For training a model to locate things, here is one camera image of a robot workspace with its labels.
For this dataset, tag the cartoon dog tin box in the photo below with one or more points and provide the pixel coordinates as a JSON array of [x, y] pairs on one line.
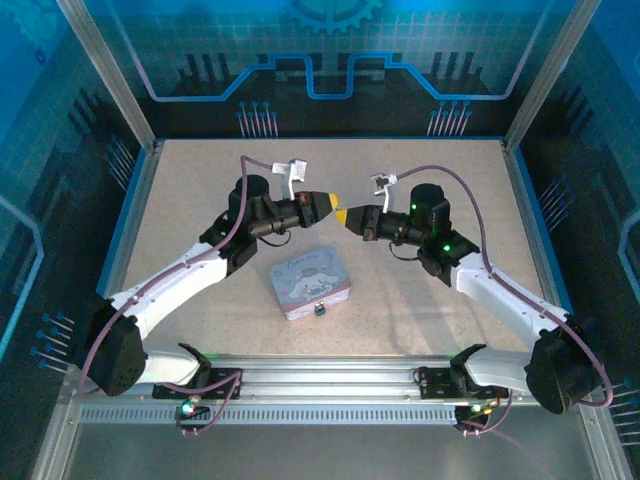
[[307, 285]]

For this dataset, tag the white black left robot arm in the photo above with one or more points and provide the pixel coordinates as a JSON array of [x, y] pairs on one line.
[[170, 285]]

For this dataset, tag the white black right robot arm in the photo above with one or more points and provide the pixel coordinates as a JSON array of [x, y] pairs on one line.
[[500, 295]]

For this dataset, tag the lit controller board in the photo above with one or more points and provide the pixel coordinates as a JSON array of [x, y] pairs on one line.
[[477, 410], [189, 409]]

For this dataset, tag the aluminium table side rail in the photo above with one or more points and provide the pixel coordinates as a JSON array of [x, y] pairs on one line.
[[535, 235], [125, 240]]

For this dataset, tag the aluminium mounting rail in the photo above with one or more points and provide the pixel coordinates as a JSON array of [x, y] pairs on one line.
[[325, 380]]

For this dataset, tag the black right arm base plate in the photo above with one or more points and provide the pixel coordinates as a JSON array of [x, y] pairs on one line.
[[435, 382]]

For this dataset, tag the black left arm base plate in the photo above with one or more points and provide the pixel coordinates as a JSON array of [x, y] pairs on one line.
[[220, 385]]

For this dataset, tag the aluminium frame post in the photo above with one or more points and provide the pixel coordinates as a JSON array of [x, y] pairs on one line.
[[550, 75], [107, 75]]

